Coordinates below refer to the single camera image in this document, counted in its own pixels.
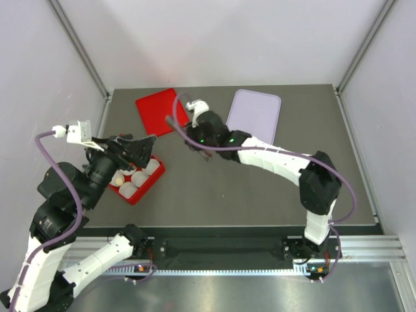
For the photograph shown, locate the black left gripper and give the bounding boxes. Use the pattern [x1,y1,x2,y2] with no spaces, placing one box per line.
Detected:
[82,133,158,209]

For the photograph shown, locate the metal tongs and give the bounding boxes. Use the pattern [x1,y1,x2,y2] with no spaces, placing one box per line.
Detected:
[165,115,212,162]

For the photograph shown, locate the red chocolate box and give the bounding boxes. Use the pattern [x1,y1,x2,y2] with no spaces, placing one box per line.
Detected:
[109,155,166,205]

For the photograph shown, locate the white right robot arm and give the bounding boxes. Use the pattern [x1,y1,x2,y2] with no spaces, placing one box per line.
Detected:
[185,109,342,259]

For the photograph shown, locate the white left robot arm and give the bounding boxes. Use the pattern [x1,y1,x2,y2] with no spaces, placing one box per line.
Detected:
[1,132,157,311]

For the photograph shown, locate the red box lid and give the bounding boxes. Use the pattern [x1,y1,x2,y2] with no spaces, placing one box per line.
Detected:
[135,88,177,137]

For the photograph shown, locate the lavender plastic tray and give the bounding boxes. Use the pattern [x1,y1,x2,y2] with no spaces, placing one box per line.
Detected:
[226,89,281,144]

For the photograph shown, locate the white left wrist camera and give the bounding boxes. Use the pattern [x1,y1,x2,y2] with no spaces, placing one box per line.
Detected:
[52,120,105,151]

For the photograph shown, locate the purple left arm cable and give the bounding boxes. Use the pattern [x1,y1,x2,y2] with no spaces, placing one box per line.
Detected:
[9,129,157,309]

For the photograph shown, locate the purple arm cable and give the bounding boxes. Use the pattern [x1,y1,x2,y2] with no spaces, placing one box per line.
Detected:
[172,92,358,283]
[9,129,157,309]

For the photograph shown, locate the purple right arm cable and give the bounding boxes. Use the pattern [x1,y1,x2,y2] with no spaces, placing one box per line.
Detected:
[172,92,358,283]

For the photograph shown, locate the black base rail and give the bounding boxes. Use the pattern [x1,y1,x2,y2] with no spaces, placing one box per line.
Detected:
[94,226,345,270]

